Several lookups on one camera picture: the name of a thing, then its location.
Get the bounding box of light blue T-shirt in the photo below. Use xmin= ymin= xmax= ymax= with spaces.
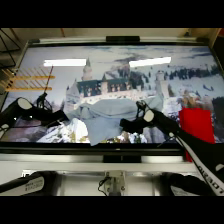
xmin=67 ymin=95 xmax=165 ymax=147

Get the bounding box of red garment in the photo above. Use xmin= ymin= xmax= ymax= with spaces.
xmin=178 ymin=106 xmax=216 ymax=163

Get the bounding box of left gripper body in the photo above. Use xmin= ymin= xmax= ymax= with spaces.
xmin=49 ymin=109 xmax=70 ymax=126

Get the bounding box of black cable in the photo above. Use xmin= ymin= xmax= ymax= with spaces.
xmin=97 ymin=176 xmax=112 ymax=197

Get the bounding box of silver frame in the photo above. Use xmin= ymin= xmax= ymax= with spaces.
xmin=0 ymin=35 xmax=224 ymax=197

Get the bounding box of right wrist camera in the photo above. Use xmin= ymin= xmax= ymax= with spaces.
xmin=135 ymin=99 xmax=150 ymax=120

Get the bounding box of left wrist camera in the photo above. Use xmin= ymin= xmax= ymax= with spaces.
xmin=35 ymin=92 xmax=53 ymax=112

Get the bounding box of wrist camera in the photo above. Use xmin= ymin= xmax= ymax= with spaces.
xmin=35 ymin=92 xmax=53 ymax=112
xmin=135 ymin=99 xmax=150 ymax=120

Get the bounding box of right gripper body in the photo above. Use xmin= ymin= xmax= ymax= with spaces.
xmin=119 ymin=117 xmax=148 ymax=135

